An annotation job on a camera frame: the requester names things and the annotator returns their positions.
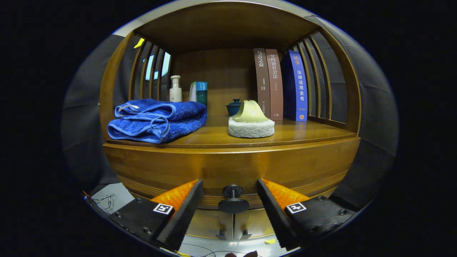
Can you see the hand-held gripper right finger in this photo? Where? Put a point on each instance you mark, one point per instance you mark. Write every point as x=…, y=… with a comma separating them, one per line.
x=276, y=221

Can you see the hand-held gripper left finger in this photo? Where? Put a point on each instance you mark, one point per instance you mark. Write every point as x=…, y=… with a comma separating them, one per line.
x=182, y=221

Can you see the wooden drawer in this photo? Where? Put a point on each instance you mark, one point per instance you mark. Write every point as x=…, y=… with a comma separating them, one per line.
x=214, y=167

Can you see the wooden cabinet door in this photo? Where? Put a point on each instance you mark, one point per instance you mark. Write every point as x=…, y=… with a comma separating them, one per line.
x=210, y=225
x=255, y=223

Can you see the wooden countertop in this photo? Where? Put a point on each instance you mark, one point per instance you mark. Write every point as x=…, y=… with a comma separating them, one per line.
x=303, y=134

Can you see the wooden cabinet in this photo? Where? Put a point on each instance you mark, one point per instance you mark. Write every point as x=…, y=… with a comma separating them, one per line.
x=221, y=25

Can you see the yellow tape piece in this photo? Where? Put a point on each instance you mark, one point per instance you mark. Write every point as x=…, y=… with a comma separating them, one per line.
x=270, y=241

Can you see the blue folded towel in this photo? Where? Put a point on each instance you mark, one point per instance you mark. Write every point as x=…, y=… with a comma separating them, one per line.
x=153, y=121

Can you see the dark blue lidded teacup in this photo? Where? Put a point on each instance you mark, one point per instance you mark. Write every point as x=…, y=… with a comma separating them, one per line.
x=232, y=108

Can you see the white pump bottle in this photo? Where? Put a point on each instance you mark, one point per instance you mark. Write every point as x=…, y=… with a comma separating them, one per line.
x=175, y=92

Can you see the teal clear bottle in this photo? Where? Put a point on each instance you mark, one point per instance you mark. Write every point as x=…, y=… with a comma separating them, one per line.
x=201, y=93

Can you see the reddish brown book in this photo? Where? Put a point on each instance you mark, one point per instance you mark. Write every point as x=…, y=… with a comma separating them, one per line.
x=275, y=85

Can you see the blue book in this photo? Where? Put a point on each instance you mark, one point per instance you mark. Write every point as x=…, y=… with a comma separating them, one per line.
x=298, y=85

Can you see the dark brown book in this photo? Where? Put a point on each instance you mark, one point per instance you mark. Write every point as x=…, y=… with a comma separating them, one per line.
x=262, y=82

